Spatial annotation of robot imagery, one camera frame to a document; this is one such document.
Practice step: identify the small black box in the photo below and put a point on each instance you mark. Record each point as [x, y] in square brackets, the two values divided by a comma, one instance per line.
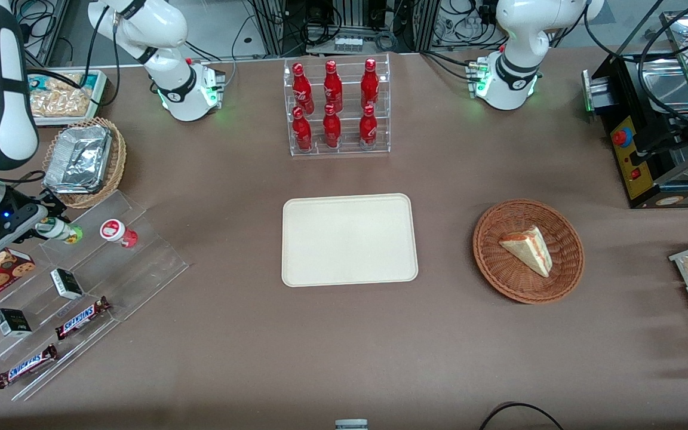
[12, 323]
[67, 284]

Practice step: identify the red gum bottle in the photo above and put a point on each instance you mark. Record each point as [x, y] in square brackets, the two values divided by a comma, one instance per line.
[116, 232]

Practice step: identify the red cola bottle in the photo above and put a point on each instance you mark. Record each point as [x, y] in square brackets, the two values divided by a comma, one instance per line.
[332, 130]
[368, 129]
[369, 86]
[332, 88]
[301, 89]
[302, 132]

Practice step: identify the aluminium foil container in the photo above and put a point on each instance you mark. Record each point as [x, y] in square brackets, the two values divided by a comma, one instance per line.
[78, 158]

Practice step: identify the clear acrylic stepped display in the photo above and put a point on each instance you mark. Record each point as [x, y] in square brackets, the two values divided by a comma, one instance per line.
[141, 269]

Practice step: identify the white plastic snack bin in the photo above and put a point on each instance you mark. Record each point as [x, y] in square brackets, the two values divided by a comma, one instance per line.
[100, 98]

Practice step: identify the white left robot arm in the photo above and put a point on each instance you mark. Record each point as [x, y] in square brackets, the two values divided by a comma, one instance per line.
[514, 77]

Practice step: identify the teal snack packet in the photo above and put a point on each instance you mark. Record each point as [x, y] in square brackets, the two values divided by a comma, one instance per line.
[89, 80]

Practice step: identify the Snickers chocolate bar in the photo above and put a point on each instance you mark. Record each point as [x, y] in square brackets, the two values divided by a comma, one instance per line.
[81, 318]
[26, 366]

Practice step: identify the clear peanut snack bag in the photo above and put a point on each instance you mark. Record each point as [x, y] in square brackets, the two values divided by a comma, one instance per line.
[60, 103]
[66, 81]

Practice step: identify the round brown wicker basket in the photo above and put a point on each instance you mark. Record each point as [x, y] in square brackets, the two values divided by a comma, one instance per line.
[499, 269]

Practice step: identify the cream plastic tray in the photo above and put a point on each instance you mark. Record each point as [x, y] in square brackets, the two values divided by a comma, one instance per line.
[350, 240]

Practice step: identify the clear acrylic bottle rack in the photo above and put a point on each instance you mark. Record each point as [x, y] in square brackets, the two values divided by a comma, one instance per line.
[347, 146]

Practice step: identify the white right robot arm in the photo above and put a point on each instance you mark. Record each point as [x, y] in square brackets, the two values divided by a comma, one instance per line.
[172, 89]

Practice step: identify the green gum bottle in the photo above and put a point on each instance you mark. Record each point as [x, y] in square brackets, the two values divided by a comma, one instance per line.
[64, 232]

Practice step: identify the small grey box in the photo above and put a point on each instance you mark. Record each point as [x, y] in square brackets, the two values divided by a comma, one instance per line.
[351, 424]

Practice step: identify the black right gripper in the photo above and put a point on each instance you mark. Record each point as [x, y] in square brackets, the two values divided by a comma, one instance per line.
[17, 218]

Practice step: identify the white power strip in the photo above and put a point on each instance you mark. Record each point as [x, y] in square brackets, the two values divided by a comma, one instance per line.
[348, 44]

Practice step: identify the light tan wicker basket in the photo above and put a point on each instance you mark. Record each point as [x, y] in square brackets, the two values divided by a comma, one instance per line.
[118, 155]

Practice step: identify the triangular sandwich wedge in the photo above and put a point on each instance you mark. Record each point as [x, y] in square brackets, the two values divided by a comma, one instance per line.
[529, 249]

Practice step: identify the black conveyor toaster machine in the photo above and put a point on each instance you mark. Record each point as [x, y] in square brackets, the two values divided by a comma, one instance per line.
[624, 89]

